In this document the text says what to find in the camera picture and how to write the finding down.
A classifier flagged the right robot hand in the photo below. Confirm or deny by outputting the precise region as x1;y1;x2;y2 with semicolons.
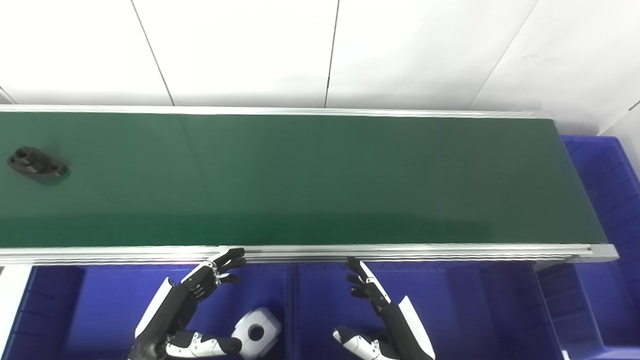
333;257;436;360

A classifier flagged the blue plastic bin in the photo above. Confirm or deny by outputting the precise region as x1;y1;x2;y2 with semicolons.
2;263;294;360
534;135;640;360
291;261;567;360

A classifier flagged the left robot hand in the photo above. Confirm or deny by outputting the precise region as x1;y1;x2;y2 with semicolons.
127;247;247;360

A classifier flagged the white block with hole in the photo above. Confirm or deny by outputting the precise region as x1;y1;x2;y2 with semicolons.
231;306;283;359

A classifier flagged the green conveyor belt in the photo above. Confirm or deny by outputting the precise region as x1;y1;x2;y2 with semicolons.
0;111;609;249

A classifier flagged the aluminium conveyor side rail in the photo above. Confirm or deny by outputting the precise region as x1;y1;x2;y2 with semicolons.
0;104;557;120
0;243;620;266

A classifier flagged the black flange part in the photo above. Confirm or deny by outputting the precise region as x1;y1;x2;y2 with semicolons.
7;146;70;181

